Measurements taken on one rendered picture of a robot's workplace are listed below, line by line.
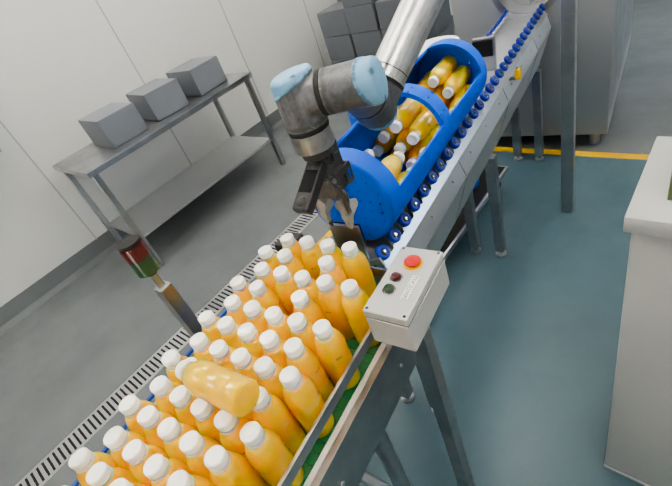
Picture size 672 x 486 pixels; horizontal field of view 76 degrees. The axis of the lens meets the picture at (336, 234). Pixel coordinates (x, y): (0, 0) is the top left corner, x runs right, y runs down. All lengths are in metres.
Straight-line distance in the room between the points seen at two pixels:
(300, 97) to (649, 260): 0.79
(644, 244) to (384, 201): 0.58
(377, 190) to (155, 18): 3.76
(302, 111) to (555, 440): 1.52
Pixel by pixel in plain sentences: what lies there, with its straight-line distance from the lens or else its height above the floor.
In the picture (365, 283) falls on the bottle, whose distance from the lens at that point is 1.12.
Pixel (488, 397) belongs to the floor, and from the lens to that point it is 2.02.
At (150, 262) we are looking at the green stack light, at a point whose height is 1.19.
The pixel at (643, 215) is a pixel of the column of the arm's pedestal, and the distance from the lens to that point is 1.03.
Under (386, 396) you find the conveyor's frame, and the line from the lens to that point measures 1.11.
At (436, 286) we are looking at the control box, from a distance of 0.96.
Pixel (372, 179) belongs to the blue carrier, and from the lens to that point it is 1.13.
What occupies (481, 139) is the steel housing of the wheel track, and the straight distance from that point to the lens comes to 1.85.
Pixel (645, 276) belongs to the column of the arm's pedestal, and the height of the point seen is 0.94.
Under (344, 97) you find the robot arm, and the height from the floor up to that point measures 1.46.
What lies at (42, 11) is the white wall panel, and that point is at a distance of 4.31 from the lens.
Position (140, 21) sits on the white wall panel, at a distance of 4.59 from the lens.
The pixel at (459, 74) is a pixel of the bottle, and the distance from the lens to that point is 1.79.
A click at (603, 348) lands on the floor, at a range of 2.17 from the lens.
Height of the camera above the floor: 1.73
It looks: 35 degrees down
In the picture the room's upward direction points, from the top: 22 degrees counter-clockwise
